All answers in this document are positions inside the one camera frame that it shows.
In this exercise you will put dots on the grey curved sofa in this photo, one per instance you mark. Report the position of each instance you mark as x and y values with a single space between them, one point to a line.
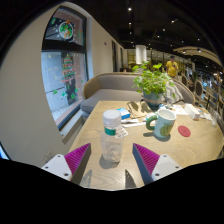
106 90

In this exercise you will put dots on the person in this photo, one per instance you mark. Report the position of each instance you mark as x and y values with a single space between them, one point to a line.
172 68

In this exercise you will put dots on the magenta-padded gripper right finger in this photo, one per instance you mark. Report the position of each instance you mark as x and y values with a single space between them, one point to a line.
145 157

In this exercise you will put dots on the group of ceiling lights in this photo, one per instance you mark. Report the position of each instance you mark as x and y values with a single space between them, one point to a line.
129 9

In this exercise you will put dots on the blue flat box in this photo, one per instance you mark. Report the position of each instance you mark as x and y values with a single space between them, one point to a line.
124 113

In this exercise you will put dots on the clear plastic water bottle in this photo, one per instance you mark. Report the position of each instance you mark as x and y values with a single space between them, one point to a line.
111 143

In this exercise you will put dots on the flat round red coaster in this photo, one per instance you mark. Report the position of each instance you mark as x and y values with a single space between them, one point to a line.
184 131

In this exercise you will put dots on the group of dining chairs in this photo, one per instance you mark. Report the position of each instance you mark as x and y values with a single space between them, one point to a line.
203 90

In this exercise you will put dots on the decorated window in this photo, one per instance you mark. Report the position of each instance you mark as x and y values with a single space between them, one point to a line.
63 76

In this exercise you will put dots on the potted green leafy plant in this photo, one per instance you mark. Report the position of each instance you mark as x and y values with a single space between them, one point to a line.
151 81

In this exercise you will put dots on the grey chevron cushion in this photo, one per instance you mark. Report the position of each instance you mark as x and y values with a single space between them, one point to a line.
175 93

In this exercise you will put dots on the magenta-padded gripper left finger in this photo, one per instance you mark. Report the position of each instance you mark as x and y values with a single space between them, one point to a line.
78 156

